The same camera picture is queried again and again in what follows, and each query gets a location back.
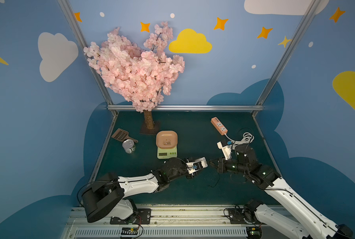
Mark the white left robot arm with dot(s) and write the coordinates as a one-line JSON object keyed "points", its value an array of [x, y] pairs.
{"points": [[109, 195]]}

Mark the orange power strip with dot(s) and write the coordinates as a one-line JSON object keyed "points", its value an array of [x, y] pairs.
{"points": [[219, 126]]}

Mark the pink panda dish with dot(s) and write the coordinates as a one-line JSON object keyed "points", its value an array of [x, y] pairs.
{"points": [[166, 139]]}

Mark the green electronic scale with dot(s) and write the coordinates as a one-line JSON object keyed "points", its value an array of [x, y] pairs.
{"points": [[166, 153]]}

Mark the brown litter scoop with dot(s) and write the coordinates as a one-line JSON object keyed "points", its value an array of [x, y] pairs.
{"points": [[122, 135]]}

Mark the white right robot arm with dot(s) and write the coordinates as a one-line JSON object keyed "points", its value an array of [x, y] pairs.
{"points": [[308, 223]]}

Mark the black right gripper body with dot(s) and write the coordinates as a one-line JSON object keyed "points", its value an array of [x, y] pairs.
{"points": [[221, 165]]}

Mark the aluminium frame post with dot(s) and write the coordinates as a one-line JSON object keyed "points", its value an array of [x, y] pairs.
{"points": [[304, 24]]}

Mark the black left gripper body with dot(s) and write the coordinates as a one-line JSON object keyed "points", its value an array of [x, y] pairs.
{"points": [[190, 172]]}

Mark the slotted aluminium base rail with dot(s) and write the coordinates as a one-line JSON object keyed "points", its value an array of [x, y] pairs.
{"points": [[163, 222]]}

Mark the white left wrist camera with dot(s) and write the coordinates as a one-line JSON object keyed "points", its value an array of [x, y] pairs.
{"points": [[199, 164]]}

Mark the aluminium frame rail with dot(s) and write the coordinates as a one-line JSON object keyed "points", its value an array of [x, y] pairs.
{"points": [[208, 108]]}

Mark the silver tin can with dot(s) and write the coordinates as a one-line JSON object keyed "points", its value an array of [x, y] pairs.
{"points": [[129, 146]]}

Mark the pink cherry blossom tree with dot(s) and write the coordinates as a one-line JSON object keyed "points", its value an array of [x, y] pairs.
{"points": [[142, 76]]}

